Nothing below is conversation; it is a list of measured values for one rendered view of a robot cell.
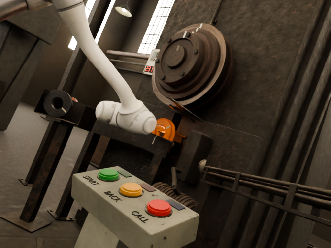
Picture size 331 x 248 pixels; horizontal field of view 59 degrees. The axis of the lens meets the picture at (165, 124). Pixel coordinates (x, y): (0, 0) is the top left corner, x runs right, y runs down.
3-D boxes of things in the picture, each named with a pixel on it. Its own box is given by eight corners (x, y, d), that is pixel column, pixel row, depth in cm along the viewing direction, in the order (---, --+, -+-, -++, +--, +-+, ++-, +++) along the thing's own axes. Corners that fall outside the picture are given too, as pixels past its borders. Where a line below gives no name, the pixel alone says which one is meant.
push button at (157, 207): (158, 205, 51) (160, 196, 50) (175, 216, 48) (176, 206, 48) (141, 211, 48) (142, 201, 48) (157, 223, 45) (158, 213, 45)
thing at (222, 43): (148, 101, 173) (177, 28, 175) (211, 119, 140) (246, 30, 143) (140, 97, 168) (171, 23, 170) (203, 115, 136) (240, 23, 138)
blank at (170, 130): (155, 152, 155) (151, 150, 153) (151, 126, 162) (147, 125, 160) (178, 140, 147) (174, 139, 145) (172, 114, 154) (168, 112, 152)
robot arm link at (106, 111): (115, 126, 138) (132, 133, 129) (87, 118, 127) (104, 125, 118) (122, 105, 138) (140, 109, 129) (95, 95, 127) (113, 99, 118)
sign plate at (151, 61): (144, 74, 196) (154, 49, 197) (171, 79, 178) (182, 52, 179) (142, 73, 195) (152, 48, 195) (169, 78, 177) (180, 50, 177)
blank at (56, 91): (39, 104, 163) (36, 103, 160) (59, 84, 164) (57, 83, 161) (58, 123, 163) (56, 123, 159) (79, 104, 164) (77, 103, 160)
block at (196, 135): (184, 179, 144) (202, 134, 145) (196, 186, 139) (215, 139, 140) (171, 176, 136) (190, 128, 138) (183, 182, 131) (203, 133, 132)
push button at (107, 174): (111, 174, 61) (112, 167, 61) (121, 182, 58) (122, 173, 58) (93, 178, 58) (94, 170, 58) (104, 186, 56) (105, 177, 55)
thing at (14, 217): (14, 206, 175) (61, 95, 178) (52, 224, 171) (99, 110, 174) (-10, 213, 155) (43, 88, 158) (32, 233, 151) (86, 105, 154)
